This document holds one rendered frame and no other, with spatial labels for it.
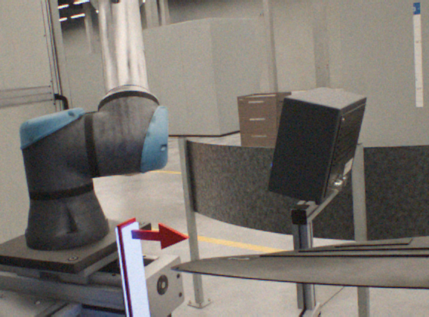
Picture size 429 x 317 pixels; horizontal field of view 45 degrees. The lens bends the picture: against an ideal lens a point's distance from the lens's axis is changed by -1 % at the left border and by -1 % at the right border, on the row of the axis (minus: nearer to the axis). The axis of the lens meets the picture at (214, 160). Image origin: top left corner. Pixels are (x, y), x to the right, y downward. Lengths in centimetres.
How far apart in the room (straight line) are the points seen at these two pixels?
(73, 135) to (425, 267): 69
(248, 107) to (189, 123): 342
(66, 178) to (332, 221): 156
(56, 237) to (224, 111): 940
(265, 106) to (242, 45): 379
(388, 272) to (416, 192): 190
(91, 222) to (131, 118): 20
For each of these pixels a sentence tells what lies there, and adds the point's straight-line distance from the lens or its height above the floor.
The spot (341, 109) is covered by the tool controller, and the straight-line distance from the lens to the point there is 98.
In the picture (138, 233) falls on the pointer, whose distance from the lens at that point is 47.
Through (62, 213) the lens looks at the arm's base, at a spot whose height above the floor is 110.
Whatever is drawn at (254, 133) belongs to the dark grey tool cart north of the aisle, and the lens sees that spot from 735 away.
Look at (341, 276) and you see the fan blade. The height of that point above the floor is 119.
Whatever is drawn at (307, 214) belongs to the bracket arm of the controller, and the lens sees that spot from 97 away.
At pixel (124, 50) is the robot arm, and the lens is 103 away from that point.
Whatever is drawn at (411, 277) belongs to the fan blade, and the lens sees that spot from 34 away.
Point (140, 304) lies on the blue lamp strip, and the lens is 50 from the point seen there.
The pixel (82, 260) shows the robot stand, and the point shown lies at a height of 104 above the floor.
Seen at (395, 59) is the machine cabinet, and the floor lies 123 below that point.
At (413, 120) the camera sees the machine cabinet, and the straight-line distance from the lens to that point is 674.
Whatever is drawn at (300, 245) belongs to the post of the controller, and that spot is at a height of 98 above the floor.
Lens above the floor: 132
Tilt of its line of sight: 10 degrees down
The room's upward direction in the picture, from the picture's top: 5 degrees counter-clockwise
